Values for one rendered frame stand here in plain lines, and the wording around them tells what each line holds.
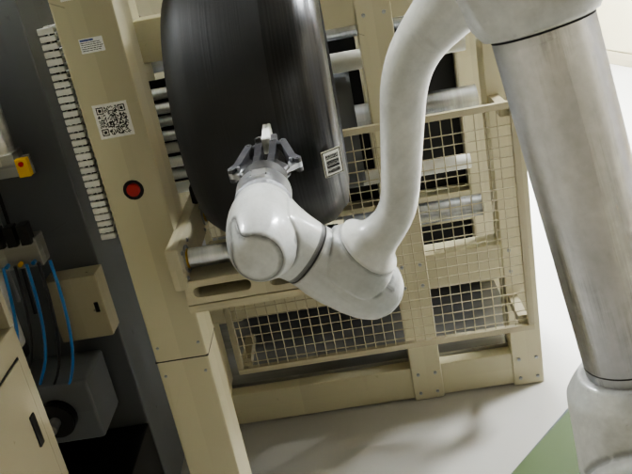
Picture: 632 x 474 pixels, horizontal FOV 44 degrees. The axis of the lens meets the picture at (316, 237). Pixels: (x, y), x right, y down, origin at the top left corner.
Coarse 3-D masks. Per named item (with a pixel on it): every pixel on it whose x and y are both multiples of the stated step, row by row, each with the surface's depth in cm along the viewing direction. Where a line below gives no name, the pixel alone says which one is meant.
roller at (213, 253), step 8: (336, 224) 171; (192, 248) 173; (200, 248) 173; (208, 248) 172; (216, 248) 172; (224, 248) 172; (192, 256) 172; (200, 256) 172; (208, 256) 172; (216, 256) 172; (224, 256) 172; (192, 264) 173; (200, 264) 173; (208, 264) 173
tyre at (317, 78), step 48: (192, 0) 150; (240, 0) 148; (288, 0) 147; (192, 48) 146; (240, 48) 145; (288, 48) 145; (192, 96) 146; (240, 96) 145; (288, 96) 145; (336, 96) 194; (192, 144) 149; (240, 144) 148; (336, 144) 153; (336, 192) 160
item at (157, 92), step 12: (156, 84) 218; (156, 96) 207; (156, 108) 207; (168, 108) 207; (168, 120) 209; (168, 132) 210; (168, 144) 213; (168, 156) 226; (180, 156) 213; (180, 168) 215; (180, 180) 229; (180, 192) 217
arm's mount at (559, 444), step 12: (564, 420) 126; (552, 432) 124; (564, 432) 123; (540, 444) 122; (552, 444) 121; (564, 444) 120; (528, 456) 119; (540, 456) 119; (552, 456) 118; (564, 456) 118; (576, 456) 117; (516, 468) 117; (528, 468) 117; (540, 468) 116; (552, 468) 116; (564, 468) 115; (576, 468) 114
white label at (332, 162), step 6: (330, 150) 151; (336, 150) 151; (324, 156) 151; (330, 156) 151; (336, 156) 152; (324, 162) 152; (330, 162) 152; (336, 162) 153; (324, 168) 152; (330, 168) 153; (336, 168) 154; (342, 168) 154; (324, 174) 153; (330, 174) 154
